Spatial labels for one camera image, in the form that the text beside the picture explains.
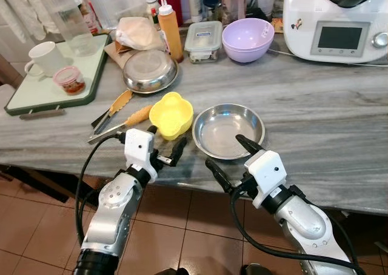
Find clear lidded food container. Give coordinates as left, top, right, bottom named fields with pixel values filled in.
left=184, top=21, right=224, bottom=64

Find white ceramic mug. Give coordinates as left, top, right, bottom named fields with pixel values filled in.
left=24, top=41, right=67, bottom=78

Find steel tongs with orange tips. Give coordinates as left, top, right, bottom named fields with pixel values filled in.
left=87, top=90, right=154, bottom=145

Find yellow flower-shaped bowl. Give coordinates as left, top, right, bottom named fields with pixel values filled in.
left=149, top=91, right=195, bottom=142

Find shallow steel plate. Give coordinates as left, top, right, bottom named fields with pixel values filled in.
left=192, top=102, right=267, bottom=161

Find round steel bowl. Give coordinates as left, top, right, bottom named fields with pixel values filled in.
left=122, top=48, right=180, bottom=94

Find small tub with pink lid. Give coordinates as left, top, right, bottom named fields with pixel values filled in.
left=53, top=65, right=87, bottom=96

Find white kitchen machine cable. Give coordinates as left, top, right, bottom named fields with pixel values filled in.
left=267, top=47, right=388, bottom=68

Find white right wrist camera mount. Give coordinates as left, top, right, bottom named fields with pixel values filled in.
left=244, top=149, right=288, bottom=199

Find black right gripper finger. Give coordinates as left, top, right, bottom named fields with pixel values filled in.
left=235, top=134, right=266, bottom=156
left=204, top=158, right=235, bottom=193

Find purple plastic bowl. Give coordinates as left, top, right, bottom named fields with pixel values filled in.
left=221, top=18, right=276, bottom=64

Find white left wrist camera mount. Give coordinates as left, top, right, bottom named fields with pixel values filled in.
left=124, top=128, right=154, bottom=170

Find clear bottle with orange cap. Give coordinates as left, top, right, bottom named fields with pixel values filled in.
left=39, top=0, right=98, bottom=57

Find dark robot foot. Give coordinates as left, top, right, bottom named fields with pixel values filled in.
left=245, top=263, right=271, bottom=275
left=154, top=267, right=189, bottom=275

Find orange squeeze sauce bottle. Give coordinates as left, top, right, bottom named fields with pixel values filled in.
left=157, top=1, right=184, bottom=63

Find dark robot left foot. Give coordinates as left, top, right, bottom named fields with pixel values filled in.
left=154, top=267, right=189, bottom=275

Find white kitchen machine with display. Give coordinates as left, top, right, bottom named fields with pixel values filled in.
left=282, top=0, right=388, bottom=64

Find small white-capped bottle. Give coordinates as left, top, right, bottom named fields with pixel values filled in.
left=144, top=0, right=160, bottom=16

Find dark robot right foot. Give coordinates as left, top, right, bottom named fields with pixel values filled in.
left=245, top=263, right=271, bottom=275

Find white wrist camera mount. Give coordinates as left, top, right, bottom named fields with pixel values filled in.
left=244, top=149, right=288, bottom=199
left=124, top=128, right=154, bottom=170

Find pale green tray dark rim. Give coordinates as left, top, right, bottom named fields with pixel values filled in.
left=4, top=33, right=112, bottom=116

